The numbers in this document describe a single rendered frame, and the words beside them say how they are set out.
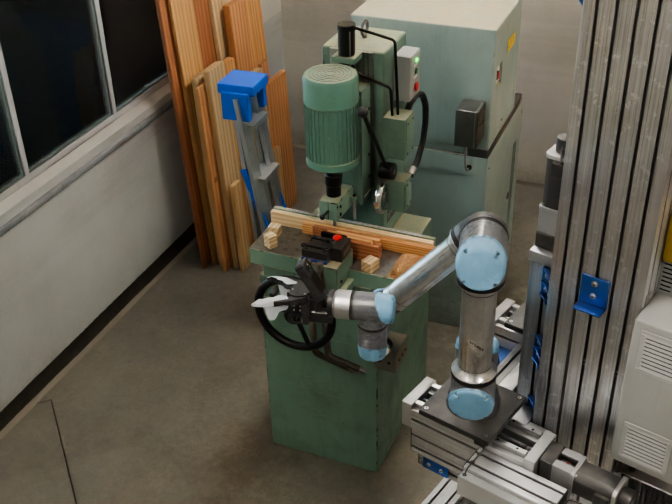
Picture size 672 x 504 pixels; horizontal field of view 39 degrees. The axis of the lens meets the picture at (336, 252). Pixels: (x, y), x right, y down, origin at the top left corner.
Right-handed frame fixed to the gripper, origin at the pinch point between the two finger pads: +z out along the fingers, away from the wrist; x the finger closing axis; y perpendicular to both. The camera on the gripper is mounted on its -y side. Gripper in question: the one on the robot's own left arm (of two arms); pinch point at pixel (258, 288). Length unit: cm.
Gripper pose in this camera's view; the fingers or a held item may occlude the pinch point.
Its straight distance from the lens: 242.8
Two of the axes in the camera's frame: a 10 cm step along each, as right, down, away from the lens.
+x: 2.0, -4.2, 8.9
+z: -9.8, -0.9, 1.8
